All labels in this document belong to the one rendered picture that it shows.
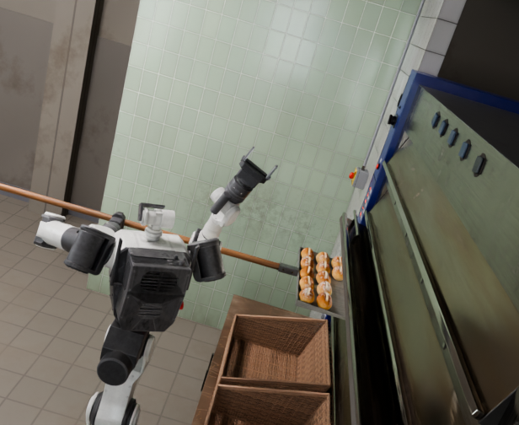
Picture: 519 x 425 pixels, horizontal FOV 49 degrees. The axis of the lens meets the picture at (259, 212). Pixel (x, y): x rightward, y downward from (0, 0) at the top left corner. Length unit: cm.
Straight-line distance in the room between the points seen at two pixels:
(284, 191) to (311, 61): 84
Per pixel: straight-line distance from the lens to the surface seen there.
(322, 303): 240
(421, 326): 173
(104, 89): 505
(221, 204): 217
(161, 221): 203
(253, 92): 364
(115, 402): 241
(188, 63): 369
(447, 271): 158
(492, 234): 141
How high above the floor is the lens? 231
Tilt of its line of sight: 21 degrees down
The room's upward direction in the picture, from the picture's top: 17 degrees clockwise
